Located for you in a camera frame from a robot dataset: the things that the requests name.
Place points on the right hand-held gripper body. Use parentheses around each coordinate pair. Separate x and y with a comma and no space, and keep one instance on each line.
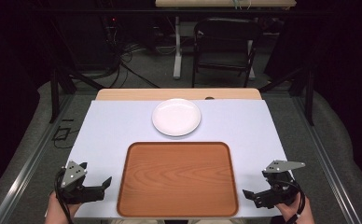
(278,183)

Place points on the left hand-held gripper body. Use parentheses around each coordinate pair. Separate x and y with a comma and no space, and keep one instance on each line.
(72,174)

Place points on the person's right hand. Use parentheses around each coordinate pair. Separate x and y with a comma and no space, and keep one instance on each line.
(291,208)

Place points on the person's left hand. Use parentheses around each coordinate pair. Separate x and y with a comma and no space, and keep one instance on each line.
(58,207)

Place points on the white table mat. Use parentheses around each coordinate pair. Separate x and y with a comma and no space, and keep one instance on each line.
(107,130)

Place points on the brown wooden tray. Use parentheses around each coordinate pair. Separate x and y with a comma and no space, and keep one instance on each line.
(177,179)

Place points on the black metal stand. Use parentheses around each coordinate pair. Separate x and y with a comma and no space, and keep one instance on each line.
(55,93)
(309,93)

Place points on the white round plate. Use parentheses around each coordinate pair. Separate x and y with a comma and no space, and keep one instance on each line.
(176,117)

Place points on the white desk leg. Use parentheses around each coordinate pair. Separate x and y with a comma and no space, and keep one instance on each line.
(178,49)
(251,59)

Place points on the black folding chair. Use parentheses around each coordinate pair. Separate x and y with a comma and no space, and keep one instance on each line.
(225,32)

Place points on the grey aluminium rail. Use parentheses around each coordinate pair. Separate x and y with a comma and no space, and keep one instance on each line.
(328,174)
(30,169)

